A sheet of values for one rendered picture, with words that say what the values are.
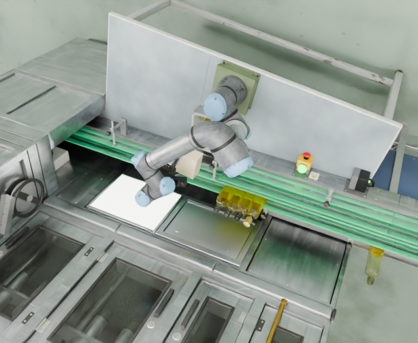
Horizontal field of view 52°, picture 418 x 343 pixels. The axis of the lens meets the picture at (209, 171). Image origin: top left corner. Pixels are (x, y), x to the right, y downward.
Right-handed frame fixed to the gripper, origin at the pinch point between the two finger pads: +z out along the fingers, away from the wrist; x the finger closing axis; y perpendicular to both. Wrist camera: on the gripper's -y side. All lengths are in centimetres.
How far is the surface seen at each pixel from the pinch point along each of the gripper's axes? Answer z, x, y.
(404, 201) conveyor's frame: 32, -9, -105
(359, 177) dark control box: 28, -14, -81
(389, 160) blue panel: 67, -6, -95
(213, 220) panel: 1.9, 31.0, -23.2
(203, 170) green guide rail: 19.5, 16.7, -6.0
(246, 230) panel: 4, 28, -41
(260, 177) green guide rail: 16.9, 2.3, -37.1
